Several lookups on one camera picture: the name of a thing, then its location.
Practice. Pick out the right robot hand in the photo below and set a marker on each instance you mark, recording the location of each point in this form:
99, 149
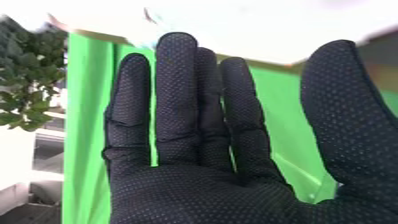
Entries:
195, 186

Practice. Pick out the green potted plant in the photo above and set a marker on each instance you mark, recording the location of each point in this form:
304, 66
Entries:
27, 76

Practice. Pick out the white sheet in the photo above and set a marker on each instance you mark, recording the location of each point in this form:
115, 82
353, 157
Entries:
249, 23

